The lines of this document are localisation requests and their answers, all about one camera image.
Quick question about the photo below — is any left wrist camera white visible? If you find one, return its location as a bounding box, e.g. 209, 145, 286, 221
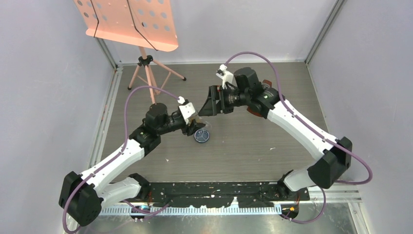
177, 96, 198, 125

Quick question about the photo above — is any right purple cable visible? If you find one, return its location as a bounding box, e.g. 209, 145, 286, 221
224, 51, 374, 224

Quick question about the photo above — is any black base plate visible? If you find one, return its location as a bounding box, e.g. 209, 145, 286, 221
127, 181, 310, 208

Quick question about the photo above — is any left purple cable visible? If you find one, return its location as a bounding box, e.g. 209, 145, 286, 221
62, 85, 185, 234

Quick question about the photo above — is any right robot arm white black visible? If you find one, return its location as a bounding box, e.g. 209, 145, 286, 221
199, 65, 352, 200

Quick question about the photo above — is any aluminium rail frame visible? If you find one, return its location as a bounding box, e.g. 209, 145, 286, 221
84, 64, 124, 184

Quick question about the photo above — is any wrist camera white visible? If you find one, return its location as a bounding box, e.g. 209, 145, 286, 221
216, 64, 234, 89
177, 96, 198, 125

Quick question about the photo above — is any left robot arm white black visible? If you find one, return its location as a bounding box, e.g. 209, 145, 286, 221
58, 101, 206, 227

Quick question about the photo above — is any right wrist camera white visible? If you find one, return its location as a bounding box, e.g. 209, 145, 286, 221
216, 64, 234, 89

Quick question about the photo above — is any clear pill bottle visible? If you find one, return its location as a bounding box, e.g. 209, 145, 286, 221
189, 118, 200, 127

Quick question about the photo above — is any brown wooden metronome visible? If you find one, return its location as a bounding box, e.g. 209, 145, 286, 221
246, 79, 272, 117

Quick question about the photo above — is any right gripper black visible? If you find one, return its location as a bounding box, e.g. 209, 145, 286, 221
199, 84, 250, 116

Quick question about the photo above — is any blue round pill box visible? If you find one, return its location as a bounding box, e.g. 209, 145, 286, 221
194, 122, 212, 144

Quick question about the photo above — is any purple cable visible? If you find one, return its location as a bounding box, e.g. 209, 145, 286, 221
224, 51, 374, 224
62, 85, 185, 234

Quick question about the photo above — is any pink music stand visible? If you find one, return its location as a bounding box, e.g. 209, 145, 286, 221
74, 0, 186, 103

